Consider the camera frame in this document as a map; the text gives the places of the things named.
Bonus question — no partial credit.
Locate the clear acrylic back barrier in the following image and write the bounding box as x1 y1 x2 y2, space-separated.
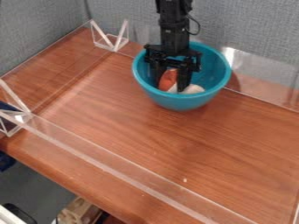
119 22 299 113

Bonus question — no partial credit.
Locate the black and white floor object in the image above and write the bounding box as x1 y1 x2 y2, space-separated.
0 203 37 224

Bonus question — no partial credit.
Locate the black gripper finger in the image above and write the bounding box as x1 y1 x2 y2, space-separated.
177 66 192 92
149 58 167 87

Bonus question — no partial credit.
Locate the blue clamp under table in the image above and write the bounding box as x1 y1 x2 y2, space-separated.
0 101 19 172

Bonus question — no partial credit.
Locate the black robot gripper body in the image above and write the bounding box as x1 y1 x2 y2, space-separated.
144 0 201 72

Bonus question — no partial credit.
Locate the clear acrylic barrier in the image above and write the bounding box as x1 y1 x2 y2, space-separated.
119 22 299 113
0 80 256 224

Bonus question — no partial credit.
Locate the clear acrylic front barrier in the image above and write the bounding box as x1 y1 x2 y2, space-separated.
0 80 256 224

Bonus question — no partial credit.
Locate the red and white toy mushroom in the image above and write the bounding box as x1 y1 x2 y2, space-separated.
157 69 204 95

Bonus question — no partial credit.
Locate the clear acrylic corner bracket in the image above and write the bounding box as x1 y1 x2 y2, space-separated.
89 19 129 53

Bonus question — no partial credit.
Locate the black cable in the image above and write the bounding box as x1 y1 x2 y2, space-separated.
185 11 201 37

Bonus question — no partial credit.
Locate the blue plastic bowl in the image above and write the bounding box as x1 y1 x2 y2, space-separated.
132 41 232 111

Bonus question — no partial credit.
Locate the wooden block below table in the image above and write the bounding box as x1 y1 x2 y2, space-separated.
57 197 103 224

